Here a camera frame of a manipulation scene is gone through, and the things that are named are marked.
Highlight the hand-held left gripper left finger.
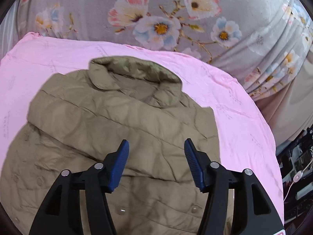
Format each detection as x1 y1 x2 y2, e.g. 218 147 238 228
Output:
29 139 130 235

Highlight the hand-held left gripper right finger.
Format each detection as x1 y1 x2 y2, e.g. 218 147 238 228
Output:
184 138 285 235

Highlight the khaki puffer jacket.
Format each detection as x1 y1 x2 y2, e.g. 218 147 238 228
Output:
0 56 235 235

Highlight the pink bed sheet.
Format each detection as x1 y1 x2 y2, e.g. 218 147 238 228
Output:
0 31 285 228

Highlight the dark cluttered furniture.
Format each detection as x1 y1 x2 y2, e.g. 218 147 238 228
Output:
276 127 313 228

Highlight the beige cloth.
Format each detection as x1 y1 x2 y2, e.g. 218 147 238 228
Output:
254 54 313 150

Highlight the white curtain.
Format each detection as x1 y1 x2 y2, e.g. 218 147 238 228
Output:
0 10 23 59

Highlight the white cable with pink switch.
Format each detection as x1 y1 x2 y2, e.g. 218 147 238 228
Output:
284 158 313 201

